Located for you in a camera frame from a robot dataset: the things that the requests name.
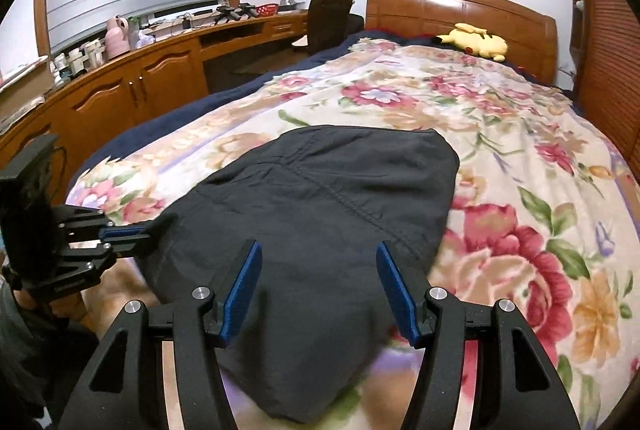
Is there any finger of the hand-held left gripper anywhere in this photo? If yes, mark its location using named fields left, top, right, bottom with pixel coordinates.
left=62, top=207, right=157, bottom=245
left=60, top=237, right=152, bottom=278

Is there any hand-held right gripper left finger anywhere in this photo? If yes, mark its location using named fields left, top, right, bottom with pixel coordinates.
left=57, top=240, right=263, bottom=430

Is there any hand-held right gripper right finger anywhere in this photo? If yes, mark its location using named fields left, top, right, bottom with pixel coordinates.
left=375, top=241, right=581, bottom=430

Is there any black jacket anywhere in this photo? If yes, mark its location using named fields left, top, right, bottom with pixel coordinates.
left=134, top=125, right=461, bottom=426

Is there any person's left forearm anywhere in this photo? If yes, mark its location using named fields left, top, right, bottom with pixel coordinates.
left=0, top=280, right=103, bottom=430

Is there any person's left hand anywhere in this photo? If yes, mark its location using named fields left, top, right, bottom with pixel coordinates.
left=45, top=291, right=87, bottom=320

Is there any navy bed sheet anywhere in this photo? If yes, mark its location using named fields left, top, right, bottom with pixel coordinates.
left=75, top=30, right=576, bottom=183

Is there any cardboard box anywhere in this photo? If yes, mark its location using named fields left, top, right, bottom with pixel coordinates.
left=0, top=56, right=57, bottom=117

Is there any wooden desk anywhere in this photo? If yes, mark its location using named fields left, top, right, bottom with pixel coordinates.
left=0, top=7, right=312, bottom=191

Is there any group of white cups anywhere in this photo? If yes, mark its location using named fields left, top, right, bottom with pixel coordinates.
left=50, top=39, right=107, bottom=84

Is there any floral blanket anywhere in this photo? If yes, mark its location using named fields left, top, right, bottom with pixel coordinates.
left=65, top=37, right=640, bottom=430

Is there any pink kettle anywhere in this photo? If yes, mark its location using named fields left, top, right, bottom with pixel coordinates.
left=105, top=15, right=132, bottom=60

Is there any yellow plush toy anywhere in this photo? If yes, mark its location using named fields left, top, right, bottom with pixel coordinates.
left=432, top=22, right=509, bottom=63

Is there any dark brown chair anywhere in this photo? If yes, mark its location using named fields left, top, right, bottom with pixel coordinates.
left=292, top=0, right=364, bottom=56

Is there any wooden bed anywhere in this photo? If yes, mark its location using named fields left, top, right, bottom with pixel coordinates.
left=65, top=0, right=640, bottom=430

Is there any wooden slatted wardrobe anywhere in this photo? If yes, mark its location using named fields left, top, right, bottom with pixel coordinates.
left=565, top=0, right=640, bottom=161

